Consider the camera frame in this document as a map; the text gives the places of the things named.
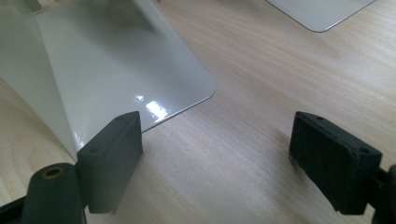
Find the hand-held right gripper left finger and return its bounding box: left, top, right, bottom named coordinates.
left=76, top=110, right=144, bottom=216

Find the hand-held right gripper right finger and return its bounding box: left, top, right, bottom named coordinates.
left=288, top=111, right=383, bottom=216

